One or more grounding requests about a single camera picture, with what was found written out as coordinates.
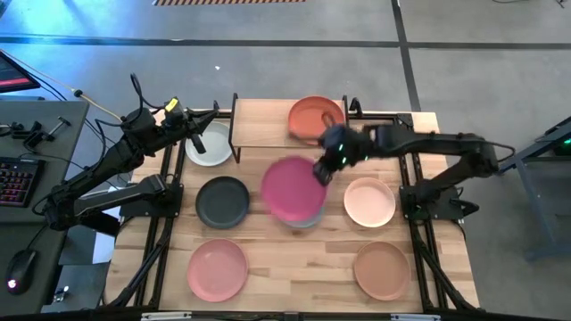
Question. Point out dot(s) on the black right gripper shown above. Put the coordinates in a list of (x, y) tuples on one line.
[(341, 142)]

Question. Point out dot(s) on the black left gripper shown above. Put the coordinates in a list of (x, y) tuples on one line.
[(176, 116)]

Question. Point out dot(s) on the light grey plate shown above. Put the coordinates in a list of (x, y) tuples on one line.
[(214, 147)]

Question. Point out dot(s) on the terracotta orange plate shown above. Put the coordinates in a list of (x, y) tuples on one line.
[(308, 116)]

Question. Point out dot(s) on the cream plate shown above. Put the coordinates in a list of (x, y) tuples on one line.
[(369, 203)]

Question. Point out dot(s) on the magenta plate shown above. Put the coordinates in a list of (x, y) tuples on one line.
[(290, 187)]

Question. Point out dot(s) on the dark charcoal plate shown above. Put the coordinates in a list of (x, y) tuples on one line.
[(222, 203)]

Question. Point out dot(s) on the sage green plate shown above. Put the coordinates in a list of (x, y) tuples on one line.
[(308, 223)]

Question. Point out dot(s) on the light pink plate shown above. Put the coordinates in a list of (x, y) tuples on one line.
[(217, 270)]

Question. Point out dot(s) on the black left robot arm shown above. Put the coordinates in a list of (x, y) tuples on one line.
[(111, 160)]

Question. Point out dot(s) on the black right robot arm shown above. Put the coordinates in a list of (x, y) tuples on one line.
[(446, 142)]

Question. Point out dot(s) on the black table clamp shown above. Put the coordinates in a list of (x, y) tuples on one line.
[(355, 105), (216, 106)]

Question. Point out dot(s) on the tan brown plate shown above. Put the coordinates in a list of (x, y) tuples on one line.
[(382, 271)]

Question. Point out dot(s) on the grey desk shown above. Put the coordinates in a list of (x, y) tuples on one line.
[(67, 147)]

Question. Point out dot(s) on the black desk strut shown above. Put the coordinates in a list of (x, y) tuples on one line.
[(105, 224)]

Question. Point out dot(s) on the white paper sheet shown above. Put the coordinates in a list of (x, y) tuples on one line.
[(103, 249)]

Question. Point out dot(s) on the black desk clamp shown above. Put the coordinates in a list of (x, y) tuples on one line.
[(38, 137), (20, 128)]

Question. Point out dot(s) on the black computer monitor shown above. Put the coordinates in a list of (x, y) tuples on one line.
[(13, 76)]

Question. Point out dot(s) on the black backlit keyboard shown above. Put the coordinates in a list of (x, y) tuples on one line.
[(18, 183)]

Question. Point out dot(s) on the dark grey cart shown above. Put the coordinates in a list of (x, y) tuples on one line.
[(535, 200)]

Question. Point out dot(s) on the black device green light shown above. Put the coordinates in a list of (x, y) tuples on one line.
[(564, 147)]

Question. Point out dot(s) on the small silver clip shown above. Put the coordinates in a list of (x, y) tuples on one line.
[(61, 294)]

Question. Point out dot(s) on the black computer mouse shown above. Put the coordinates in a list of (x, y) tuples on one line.
[(20, 269)]

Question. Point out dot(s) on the wooden shelf black metal frame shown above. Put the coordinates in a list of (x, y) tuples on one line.
[(259, 122)]

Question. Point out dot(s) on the black aluminium table frame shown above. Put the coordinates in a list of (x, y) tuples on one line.
[(403, 119)]

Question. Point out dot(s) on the silver edge bracket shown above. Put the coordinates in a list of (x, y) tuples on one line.
[(416, 317), (166, 316)]

